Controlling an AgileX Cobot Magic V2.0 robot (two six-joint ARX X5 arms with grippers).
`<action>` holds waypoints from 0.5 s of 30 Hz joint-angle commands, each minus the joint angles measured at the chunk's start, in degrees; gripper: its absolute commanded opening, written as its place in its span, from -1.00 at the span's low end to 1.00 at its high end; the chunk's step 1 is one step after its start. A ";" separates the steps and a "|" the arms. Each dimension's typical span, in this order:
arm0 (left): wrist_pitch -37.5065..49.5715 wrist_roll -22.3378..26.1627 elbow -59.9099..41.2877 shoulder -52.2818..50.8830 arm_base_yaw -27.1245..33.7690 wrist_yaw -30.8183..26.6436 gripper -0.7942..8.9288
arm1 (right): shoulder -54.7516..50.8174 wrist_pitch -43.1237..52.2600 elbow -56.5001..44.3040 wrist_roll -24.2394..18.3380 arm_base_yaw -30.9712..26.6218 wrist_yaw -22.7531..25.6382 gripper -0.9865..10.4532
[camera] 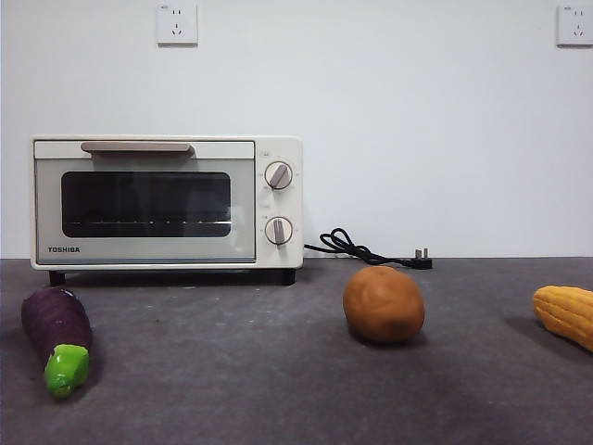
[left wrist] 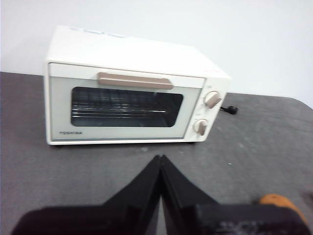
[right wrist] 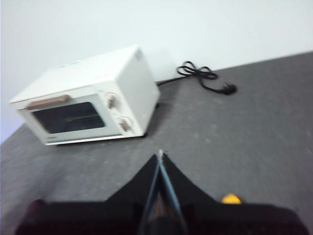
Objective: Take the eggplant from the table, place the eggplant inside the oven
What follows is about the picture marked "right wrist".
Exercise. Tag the white toaster oven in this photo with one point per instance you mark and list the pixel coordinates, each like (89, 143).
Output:
(105, 71)

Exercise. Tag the yellow corn cob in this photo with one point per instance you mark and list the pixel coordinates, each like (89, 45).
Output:
(231, 199)

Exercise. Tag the beige oven knob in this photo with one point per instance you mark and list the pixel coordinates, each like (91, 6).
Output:
(111, 99)
(126, 123)

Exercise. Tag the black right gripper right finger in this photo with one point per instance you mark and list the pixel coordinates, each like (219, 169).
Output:
(207, 218)

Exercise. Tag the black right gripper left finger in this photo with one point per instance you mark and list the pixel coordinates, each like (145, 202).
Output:
(117, 215)

